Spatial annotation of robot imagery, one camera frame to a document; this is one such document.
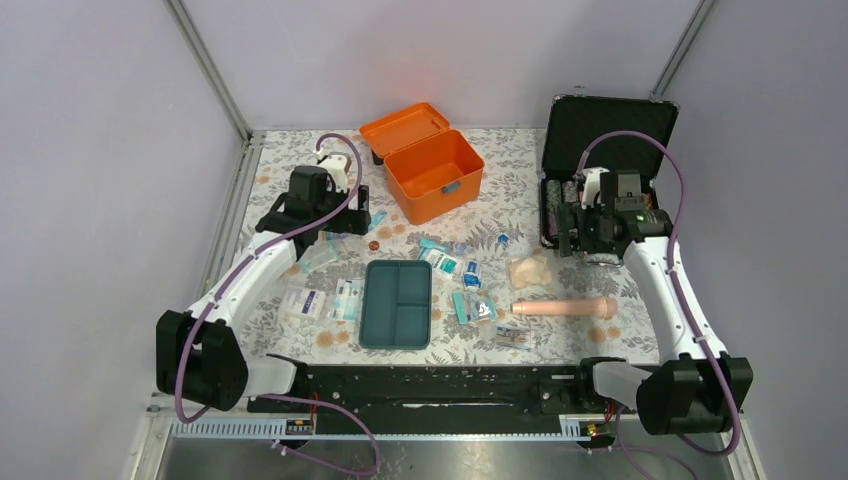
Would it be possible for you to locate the gauze pads clear bag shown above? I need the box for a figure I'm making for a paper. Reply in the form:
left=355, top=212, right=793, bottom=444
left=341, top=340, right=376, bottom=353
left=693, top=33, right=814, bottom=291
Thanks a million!
left=508, top=255, right=552, bottom=290

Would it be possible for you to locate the purple cable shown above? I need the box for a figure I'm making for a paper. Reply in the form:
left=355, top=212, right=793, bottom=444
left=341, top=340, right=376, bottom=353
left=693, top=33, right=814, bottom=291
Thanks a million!
left=573, top=129, right=743, bottom=480
left=173, top=133, right=383, bottom=478

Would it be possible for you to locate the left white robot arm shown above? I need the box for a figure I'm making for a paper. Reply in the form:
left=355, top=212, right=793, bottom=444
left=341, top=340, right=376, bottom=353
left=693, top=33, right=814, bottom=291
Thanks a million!
left=155, top=165, right=371, bottom=411

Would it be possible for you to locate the teal divided tray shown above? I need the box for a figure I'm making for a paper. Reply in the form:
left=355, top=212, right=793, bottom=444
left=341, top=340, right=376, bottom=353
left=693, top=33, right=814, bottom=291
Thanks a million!
left=359, top=260, right=433, bottom=350

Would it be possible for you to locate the teal bandage sachet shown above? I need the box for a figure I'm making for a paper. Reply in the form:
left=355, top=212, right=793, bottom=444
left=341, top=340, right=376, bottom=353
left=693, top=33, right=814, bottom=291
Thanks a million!
left=419, top=238, right=449, bottom=253

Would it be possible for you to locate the white teal dressing packet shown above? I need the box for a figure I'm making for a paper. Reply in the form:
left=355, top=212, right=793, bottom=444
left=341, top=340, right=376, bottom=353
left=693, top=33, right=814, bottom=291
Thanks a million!
left=329, top=279, right=364, bottom=322

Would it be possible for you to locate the orange plastic medicine box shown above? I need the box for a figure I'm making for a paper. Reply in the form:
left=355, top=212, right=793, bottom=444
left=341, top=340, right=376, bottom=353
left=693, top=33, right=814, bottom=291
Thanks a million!
left=359, top=102, right=485, bottom=225

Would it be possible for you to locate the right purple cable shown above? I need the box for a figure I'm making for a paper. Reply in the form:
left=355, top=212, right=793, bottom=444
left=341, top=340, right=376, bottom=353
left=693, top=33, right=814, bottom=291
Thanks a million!
left=573, top=129, right=743, bottom=480

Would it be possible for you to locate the slotted cable duct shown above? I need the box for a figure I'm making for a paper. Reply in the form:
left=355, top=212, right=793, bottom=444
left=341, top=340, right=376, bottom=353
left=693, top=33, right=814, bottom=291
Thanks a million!
left=170, top=414, right=598, bottom=443

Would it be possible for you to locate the floral tablecloth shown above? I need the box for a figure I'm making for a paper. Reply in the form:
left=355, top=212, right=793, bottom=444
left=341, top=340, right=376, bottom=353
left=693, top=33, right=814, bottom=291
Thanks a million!
left=240, top=129, right=658, bottom=365

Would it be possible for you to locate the gloves packet clear bag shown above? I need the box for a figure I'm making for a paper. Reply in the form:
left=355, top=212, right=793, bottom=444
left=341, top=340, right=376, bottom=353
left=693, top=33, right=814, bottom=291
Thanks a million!
left=298, top=240, right=343, bottom=273

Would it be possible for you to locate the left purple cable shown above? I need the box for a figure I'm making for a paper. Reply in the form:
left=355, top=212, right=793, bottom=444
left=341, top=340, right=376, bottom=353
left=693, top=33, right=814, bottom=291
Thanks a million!
left=173, top=133, right=383, bottom=478

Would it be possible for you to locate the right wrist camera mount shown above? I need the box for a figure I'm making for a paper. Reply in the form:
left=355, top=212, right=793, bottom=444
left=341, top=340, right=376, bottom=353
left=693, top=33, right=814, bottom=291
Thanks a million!
left=580, top=167, right=609, bottom=210

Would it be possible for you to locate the medical gauze packet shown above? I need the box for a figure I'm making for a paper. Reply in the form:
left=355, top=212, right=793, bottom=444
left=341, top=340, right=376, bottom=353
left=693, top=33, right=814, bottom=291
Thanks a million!
left=418, top=248, right=461, bottom=276

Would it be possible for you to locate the teal plaster packet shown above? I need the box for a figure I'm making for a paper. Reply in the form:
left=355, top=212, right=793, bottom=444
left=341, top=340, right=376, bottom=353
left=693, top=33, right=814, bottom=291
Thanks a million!
left=452, top=292, right=469, bottom=325

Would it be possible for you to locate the white blue medicine box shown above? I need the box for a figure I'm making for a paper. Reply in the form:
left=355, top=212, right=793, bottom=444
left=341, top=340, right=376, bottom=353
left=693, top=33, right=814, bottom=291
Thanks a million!
left=279, top=286, right=327, bottom=320

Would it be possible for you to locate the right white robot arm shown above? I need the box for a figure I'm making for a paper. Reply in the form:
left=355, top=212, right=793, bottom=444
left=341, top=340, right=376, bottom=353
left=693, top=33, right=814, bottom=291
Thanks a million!
left=554, top=167, right=753, bottom=436

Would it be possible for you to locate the clear bag with small items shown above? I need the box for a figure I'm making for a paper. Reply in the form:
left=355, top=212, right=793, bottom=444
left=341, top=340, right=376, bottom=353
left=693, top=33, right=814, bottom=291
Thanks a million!
left=466, top=293, right=498, bottom=322

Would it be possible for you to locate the striped plaster strip packet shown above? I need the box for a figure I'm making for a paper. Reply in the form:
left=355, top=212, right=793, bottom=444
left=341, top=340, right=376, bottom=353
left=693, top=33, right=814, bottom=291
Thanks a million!
left=494, top=326, right=535, bottom=350

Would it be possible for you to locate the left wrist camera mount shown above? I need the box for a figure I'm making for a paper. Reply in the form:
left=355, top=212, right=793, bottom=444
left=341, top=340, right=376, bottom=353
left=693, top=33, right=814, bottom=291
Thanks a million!
left=314, top=150, right=352, bottom=193

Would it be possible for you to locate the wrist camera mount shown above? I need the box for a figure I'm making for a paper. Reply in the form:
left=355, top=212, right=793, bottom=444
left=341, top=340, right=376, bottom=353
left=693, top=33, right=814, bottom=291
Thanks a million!
left=580, top=167, right=609, bottom=210
left=314, top=150, right=352, bottom=193

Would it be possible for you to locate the blue white wipe packet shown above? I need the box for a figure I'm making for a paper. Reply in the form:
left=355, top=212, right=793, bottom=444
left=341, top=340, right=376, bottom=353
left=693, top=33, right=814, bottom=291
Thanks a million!
left=462, top=261, right=482, bottom=291

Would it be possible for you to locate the small teal sachet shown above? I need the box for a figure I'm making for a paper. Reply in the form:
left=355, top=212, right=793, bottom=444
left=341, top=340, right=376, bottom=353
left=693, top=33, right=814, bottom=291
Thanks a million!
left=368, top=211, right=387, bottom=231

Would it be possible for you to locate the black foam-lined case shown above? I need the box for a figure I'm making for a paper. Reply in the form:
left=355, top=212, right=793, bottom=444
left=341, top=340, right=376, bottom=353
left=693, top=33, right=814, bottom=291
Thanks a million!
left=539, top=95, right=680, bottom=249

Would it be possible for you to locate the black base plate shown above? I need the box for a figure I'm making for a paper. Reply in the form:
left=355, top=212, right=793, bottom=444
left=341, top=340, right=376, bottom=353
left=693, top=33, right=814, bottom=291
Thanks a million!
left=247, top=365, right=611, bottom=437

